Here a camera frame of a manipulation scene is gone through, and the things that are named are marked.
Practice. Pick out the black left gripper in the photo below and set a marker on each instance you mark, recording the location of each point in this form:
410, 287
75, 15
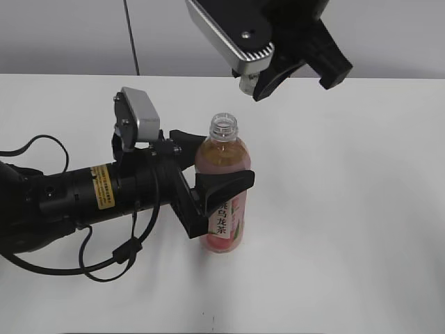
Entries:
151, 177

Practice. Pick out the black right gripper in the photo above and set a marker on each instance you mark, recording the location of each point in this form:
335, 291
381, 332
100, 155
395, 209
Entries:
300, 37

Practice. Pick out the white bottle cap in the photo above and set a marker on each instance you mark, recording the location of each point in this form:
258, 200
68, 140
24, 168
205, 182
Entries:
248, 82

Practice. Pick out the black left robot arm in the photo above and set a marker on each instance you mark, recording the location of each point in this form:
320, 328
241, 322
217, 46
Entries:
37, 209

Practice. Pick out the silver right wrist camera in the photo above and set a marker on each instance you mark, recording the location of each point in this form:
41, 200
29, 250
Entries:
238, 30

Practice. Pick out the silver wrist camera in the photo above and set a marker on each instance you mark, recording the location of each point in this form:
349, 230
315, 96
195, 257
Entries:
137, 120
238, 30

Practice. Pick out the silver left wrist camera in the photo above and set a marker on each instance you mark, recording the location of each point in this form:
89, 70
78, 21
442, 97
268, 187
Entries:
137, 120

